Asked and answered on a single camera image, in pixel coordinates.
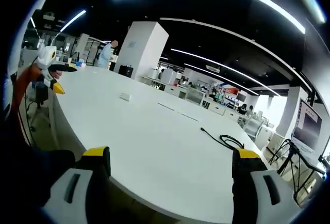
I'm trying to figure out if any person's dark clothing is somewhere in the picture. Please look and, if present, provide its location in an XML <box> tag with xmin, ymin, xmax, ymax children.
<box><xmin>0</xmin><ymin>117</ymin><xmax>77</xmax><ymax>209</ymax></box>

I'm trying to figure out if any white square pillar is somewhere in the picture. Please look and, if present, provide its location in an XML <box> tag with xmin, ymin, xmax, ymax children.
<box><xmin>114</xmin><ymin>21</ymin><xmax>170</xmax><ymax>82</ymax></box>

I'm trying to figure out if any computer monitor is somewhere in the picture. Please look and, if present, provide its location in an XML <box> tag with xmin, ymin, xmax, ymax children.
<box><xmin>290</xmin><ymin>98</ymin><xmax>323</xmax><ymax>154</ymax></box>

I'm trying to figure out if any black Type-C cable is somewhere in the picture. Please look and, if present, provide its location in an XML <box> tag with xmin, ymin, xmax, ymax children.
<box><xmin>200</xmin><ymin>127</ymin><xmax>245</xmax><ymax>149</ymax></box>

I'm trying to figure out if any thin ceiling light strip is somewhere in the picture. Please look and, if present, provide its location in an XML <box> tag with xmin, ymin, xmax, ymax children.
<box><xmin>170</xmin><ymin>48</ymin><xmax>260</xmax><ymax>96</ymax></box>

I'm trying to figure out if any short ceiling light strip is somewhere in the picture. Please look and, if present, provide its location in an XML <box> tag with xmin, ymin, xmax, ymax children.
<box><xmin>59</xmin><ymin>9</ymin><xmax>87</xmax><ymax>33</ymax></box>

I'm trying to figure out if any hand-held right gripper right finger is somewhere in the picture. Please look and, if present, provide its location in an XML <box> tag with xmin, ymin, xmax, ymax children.
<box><xmin>232</xmin><ymin>148</ymin><xmax>302</xmax><ymax>224</ymax></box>

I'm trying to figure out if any white desk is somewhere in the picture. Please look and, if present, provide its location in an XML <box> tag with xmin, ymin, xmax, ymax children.
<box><xmin>48</xmin><ymin>65</ymin><xmax>274</xmax><ymax>224</ymax></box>

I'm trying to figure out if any black tripod stand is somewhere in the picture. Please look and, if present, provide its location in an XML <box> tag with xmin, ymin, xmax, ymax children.
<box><xmin>268</xmin><ymin>138</ymin><xmax>327</xmax><ymax>205</ymax></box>

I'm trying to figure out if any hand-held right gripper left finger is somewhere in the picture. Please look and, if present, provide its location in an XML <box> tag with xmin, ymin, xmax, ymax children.
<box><xmin>42</xmin><ymin>146</ymin><xmax>111</xmax><ymax>224</ymax></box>

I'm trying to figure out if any grey office chair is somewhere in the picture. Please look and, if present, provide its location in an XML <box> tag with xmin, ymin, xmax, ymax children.
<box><xmin>25</xmin><ymin>79</ymin><xmax>54</xmax><ymax>132</ymax></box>

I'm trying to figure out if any white appliance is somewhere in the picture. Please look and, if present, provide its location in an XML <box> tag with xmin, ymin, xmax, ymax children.
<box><xmin>161</xmin><ymin>69</ymin><xmax>177</xmax><ymax>85</ymax></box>

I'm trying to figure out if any black box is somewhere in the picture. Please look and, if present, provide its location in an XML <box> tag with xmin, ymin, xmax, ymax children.
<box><xmin>118</xmin><ymin>65</ymin><xmax>134</xmax><ymax>78</ymax></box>

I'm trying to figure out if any white mesh office chair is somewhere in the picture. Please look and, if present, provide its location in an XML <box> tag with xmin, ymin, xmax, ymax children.
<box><xmin>243</xmin><ymin>117</ymin><xmax>266</xmax><ymax>142</ymax></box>

